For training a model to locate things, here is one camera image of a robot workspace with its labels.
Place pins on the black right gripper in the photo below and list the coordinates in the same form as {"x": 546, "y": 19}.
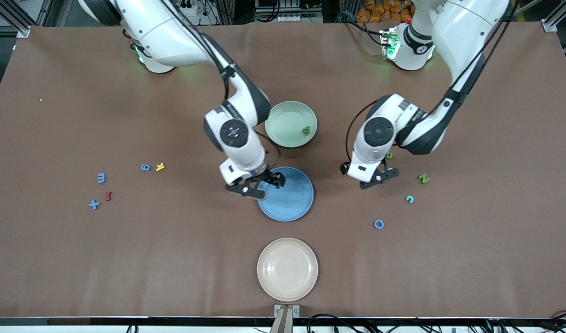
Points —
{"x": 274, "y": 178}

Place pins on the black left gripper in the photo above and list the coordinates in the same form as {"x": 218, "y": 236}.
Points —
{"x": 343, "y": 169}

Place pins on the green letter N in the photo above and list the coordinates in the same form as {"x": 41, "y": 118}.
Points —
{"x": 423, "y": 178}

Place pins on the blue number 6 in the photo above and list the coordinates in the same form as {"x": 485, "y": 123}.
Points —
{"x": 145, "y": 167}

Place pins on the blue letter M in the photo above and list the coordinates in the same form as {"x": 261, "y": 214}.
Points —
{"x": 101, "y": 178}

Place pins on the blue letter X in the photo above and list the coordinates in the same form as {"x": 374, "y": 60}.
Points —
{"x": 94, "y": 204}

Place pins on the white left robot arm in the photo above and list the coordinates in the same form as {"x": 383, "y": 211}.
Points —
{"x": 463, "y": 27}

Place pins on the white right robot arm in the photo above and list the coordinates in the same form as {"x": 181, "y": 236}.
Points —
{"x": 172, "y": 37}

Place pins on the blue plate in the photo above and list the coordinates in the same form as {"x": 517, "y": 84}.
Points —
{"x": 290, "y": 203}

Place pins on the light green plate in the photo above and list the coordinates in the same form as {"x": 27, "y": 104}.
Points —
{"x": 287, "y": 120}

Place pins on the blue letter O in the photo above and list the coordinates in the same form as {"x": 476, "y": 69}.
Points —
{"x": 375, "y": 224}

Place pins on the beige plate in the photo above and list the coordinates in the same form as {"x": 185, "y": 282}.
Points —
{"x": 287, "y": 269}

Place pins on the yellow letter Y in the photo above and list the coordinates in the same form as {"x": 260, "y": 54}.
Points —
{"x": 160, "y": 167}

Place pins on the brown table cover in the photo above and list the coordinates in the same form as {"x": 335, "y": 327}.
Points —
{"x": 172, "y": 277}

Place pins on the pile of orange objects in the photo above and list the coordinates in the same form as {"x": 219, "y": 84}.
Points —
{"x": 380, "y": 9}

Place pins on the metal equipment rack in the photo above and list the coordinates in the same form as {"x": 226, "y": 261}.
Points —
{"x": 287, "y": 14}

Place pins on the white power strip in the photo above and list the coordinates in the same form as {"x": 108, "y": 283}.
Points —
{"x": 193, "y": 7}

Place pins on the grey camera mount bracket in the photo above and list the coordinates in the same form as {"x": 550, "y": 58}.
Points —
{"x": 286, "y": 317}

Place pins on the aluminium frame post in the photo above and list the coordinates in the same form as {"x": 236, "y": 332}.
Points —
{"x": 23, "y": 31}
{"x": 560, "y": 16}

